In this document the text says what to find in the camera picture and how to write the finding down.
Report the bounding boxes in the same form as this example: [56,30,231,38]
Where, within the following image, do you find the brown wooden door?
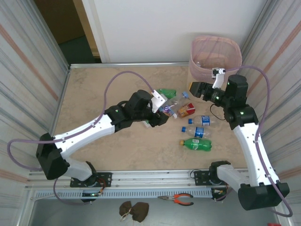
[34,0,88,45]

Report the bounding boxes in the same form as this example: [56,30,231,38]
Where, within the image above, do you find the green plastic soda bottle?
[180,138,213,153]
[159,88,177,99]

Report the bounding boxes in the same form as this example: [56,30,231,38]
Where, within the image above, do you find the small right circuit board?
[211,188,228,201]

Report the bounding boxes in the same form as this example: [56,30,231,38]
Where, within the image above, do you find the brown cloth bag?
[119,201,150,223]

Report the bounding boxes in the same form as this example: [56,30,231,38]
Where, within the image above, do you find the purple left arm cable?
[7,70,156,205]

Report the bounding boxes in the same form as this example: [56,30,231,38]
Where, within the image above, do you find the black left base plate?
[70,172,112,188]

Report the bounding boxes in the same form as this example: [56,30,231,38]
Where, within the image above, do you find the small circuit board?
[81,192,104,198]
[211,188,228,201]

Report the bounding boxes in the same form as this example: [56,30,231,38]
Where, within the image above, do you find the aluminium table edge rail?
[69,62,190,70]

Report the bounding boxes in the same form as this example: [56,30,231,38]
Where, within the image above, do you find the purple swirl label bottle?
[158,91,189,113]

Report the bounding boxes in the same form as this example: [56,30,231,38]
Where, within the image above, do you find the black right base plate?
[194,169,237,186]

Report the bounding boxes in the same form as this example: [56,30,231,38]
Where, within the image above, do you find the small left circuit board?
[81,192,104,198]

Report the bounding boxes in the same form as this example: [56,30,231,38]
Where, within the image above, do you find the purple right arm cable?
[215,65,293,217]

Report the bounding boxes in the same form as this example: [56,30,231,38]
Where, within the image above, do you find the pink laundry basket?
[189,35,243,81]

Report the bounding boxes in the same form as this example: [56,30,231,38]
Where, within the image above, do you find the grey slotted cable duct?
[32,189,214,200]

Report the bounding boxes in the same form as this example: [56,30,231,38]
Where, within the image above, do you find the white door frame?
[81,0,111,64]

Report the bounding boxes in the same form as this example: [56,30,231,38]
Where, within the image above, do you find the red orange drink carton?
[176,103,196,119]

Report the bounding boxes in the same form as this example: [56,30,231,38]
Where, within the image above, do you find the grey metal lower shelf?
[23,187,286,226]

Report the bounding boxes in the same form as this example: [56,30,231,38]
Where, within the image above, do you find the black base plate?
[194,169,237,186]
[70,172,112,188]

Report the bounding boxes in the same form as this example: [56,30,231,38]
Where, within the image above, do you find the orange handled pliers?
[157,193,195,207]

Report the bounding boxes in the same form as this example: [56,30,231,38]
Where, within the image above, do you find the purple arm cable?
[215,65,293,217]
[7,70,156,205]

